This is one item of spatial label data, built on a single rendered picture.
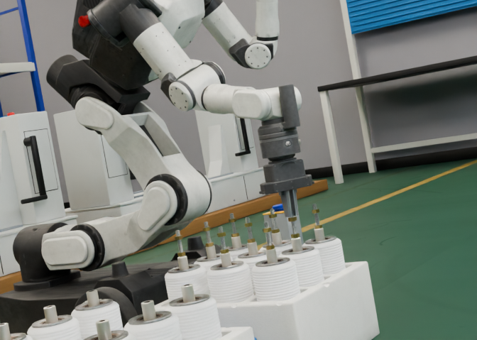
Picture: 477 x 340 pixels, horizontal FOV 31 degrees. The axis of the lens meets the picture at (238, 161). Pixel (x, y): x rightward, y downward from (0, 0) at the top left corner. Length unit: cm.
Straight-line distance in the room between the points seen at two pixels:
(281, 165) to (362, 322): 43
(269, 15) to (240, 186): 303
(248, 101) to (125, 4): 44
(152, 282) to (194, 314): 81
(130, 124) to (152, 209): 24
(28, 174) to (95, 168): 53
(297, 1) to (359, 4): 67
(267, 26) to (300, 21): 503
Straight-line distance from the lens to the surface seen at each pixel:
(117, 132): 245
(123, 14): 219
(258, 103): 192
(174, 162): 242
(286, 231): 229
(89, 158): 473
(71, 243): 261
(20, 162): 432
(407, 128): 725
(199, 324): 159
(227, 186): 543
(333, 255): 206
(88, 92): 254
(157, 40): 216
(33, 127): 436
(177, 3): 232
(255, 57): 260
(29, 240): 278
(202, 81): 212
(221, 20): 260
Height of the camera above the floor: 55
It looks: 2 degrees down
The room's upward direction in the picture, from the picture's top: 10 degrees counter-clockwise
